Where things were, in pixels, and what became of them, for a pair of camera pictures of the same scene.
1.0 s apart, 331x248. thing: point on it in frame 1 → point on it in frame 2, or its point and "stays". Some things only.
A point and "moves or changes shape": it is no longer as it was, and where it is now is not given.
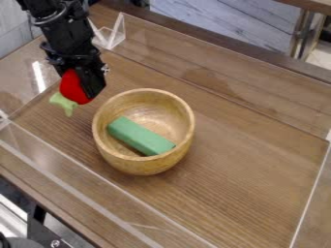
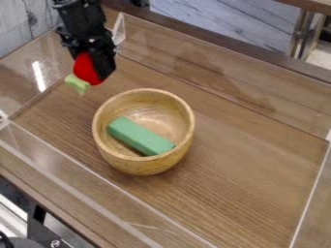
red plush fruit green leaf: [72, 94] moves or changes shape
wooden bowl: [159, 111] stays
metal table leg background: [309, 26] stays
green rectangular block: [140, 139] stays
